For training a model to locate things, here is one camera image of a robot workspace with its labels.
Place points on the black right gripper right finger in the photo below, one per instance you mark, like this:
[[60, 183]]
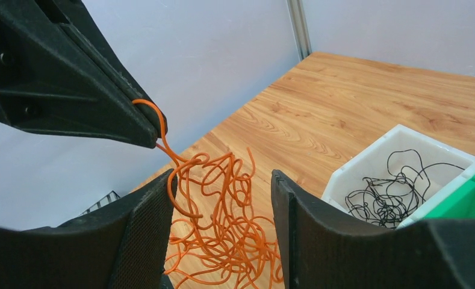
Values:
[[323, 247]]

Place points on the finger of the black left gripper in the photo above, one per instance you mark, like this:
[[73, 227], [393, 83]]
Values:
[[59, 76]]

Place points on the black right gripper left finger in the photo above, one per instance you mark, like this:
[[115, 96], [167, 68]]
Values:
[[120, 245]]

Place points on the white plastic bin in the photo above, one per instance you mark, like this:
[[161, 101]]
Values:
[[398, 179]]

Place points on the green plastic bin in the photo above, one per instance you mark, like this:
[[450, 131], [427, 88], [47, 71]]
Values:
[[459, 205]]

